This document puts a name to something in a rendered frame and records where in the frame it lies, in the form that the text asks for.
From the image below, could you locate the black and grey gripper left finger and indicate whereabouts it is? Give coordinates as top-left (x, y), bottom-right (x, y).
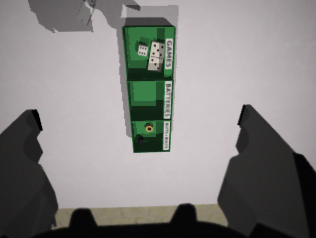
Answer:
top-left (0, 109), bottom-right (58, 238)

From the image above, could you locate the grey usb stick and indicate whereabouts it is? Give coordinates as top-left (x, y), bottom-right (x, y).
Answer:
top-left (77, 0), bottom-right (95, 25)

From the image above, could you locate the white domino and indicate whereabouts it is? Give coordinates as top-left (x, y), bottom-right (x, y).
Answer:
top-left (148, 41), bottom-right (164, 72)

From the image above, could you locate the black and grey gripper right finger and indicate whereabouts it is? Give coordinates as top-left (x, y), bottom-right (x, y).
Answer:
top-left (217, 104), bottom-right (316, 238)

